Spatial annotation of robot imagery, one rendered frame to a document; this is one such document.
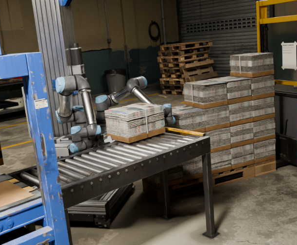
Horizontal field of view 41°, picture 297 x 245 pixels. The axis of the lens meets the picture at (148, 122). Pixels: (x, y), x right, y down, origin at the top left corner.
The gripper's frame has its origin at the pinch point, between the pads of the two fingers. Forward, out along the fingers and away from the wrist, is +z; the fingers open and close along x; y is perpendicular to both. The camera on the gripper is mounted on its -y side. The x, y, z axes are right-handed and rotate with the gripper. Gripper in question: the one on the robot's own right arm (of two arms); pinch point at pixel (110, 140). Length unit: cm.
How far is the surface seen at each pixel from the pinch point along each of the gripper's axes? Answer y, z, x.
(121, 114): 22.4, -0.6, -18.4
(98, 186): -6, -55, -63
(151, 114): 18.1, 23.8, -24.4
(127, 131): 10.5, 0.1, -22.6
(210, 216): -62, 42, -62
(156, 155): 0, -8, -62
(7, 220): -4, -112, -67
